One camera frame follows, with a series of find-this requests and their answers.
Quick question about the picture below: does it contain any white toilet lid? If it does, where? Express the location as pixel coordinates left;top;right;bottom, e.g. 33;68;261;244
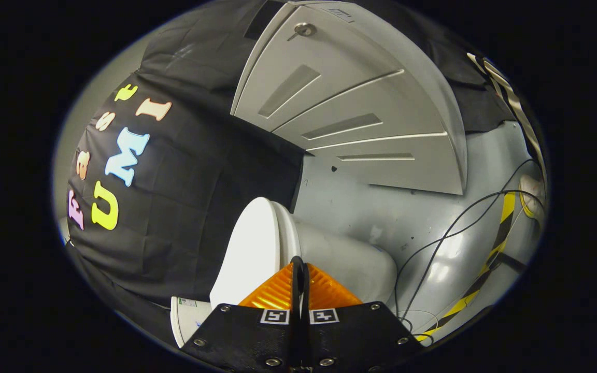
209;197;302;311

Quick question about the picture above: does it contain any white toilet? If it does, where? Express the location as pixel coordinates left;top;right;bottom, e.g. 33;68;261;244
170;201;397;348

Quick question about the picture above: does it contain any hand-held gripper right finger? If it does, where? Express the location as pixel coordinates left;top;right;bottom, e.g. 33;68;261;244
301;256;423;371

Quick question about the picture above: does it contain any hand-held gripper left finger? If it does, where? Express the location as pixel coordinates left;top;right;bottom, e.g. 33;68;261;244
182;256;302;371

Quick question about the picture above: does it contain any pale black striped tape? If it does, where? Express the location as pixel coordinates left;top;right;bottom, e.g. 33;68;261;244
467;52;548;179

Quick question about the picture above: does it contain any metal cabinet key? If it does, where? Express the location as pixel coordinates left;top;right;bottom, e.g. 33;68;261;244
287;23;317;42

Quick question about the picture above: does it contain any black backdrop cloth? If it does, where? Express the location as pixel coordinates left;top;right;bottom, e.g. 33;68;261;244
65;0;517;332

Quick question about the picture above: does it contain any yellow black hazard tape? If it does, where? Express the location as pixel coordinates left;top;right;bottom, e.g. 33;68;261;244
415;192;517;342

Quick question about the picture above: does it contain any white drawer cabinet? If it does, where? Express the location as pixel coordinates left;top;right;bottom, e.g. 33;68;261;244
230;0;467;195

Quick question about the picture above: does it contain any black cable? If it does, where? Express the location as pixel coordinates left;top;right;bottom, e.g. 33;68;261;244
394;158;537;317
400;189;545;324

